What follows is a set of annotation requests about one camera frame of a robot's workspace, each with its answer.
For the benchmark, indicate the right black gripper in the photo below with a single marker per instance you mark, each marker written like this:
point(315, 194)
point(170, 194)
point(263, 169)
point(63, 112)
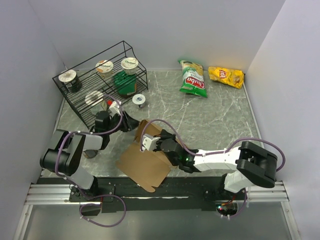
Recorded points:
point(163, 135)

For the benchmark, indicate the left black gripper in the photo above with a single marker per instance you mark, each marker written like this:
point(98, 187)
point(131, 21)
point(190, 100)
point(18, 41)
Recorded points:
point(128, 122)

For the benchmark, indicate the brown cardboard box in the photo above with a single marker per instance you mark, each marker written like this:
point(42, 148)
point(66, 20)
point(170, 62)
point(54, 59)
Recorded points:
point(148, 169)

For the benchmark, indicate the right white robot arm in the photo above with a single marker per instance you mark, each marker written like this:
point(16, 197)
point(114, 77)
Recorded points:
point(247, 165)

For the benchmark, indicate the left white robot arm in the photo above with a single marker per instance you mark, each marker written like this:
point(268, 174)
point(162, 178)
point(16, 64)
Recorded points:
point(64, 151)

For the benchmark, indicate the small white yogurt cup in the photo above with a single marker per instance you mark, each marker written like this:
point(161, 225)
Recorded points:
point(139, 100)

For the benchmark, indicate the green snack bag in rack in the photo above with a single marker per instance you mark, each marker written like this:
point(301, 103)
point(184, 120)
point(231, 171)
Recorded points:
point(125, 84)

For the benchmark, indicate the white cup lower rack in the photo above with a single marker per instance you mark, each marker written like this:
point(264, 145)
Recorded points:
point(96, 102)

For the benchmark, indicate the dark tin can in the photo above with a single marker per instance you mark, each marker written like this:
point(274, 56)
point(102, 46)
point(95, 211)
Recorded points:
point(89, 153)

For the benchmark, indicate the Chobani yogurt cup on rack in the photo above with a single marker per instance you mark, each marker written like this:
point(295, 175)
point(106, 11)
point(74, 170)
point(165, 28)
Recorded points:
point(130, 65)

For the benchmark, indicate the orange yogurt cup on rack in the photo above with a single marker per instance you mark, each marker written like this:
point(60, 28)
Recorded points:
point(105, 68)

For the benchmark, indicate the green Chuba chips bag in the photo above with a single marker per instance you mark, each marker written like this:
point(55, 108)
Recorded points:
point(192, 79)

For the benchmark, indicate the dark yogurt cup on rack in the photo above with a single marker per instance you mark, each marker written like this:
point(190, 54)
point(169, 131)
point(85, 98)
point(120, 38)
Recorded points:
point(70, 80)

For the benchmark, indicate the yellow Lays chips bag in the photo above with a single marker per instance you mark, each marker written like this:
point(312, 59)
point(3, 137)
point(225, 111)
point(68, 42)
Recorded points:
point(230, 77)

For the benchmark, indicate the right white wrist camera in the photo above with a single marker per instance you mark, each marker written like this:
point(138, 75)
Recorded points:
point(149, 143)

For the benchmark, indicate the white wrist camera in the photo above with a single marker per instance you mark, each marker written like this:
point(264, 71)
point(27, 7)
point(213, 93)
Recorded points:
point(114, 107)
point(149, 143)

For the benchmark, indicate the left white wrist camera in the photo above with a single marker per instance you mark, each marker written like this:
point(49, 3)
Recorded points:
point(114, 107)

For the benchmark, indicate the black wire rack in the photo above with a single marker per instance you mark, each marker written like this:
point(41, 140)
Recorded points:
point(92, 81)

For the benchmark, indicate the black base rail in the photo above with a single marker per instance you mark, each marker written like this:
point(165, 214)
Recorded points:
point(174, 193)

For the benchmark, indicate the aluminium extrusion rail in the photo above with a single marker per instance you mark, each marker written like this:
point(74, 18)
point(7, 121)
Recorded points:
point(48, 194)

